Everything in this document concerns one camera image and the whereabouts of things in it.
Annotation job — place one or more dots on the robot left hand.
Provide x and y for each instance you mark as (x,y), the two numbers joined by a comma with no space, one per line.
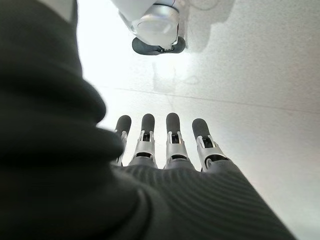
(75,187)

